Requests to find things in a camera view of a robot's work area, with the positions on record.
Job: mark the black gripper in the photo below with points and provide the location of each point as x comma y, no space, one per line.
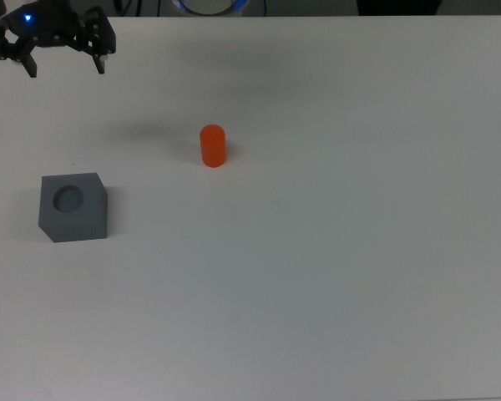
52,25

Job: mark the orange cylinder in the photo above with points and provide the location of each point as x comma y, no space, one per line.
213,146

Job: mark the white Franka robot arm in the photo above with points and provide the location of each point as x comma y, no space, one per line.
238,5

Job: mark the grey block with round hole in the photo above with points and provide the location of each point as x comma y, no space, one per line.
77,219

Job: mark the black bulky object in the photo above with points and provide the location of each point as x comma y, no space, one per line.
396,6

